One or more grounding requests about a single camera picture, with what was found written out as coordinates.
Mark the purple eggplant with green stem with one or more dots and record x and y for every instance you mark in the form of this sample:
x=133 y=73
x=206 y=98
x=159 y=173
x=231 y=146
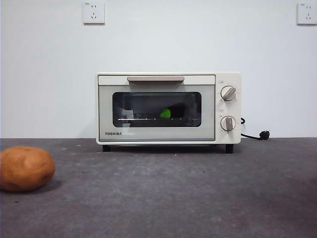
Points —
x=165 y=114

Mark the beige oven knob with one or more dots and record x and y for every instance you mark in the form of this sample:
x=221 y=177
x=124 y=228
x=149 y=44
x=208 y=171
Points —
x=228 y=123
x=228 y=93

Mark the white toaster oven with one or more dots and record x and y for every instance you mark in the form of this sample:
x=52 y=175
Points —
x=227 y=109

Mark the brown potato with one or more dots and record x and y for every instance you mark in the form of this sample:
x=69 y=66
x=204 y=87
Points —
x=24 y=168

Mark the white wall socket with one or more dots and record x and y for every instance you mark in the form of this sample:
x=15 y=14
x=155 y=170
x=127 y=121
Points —
x=94 y=13
x=307 y=13

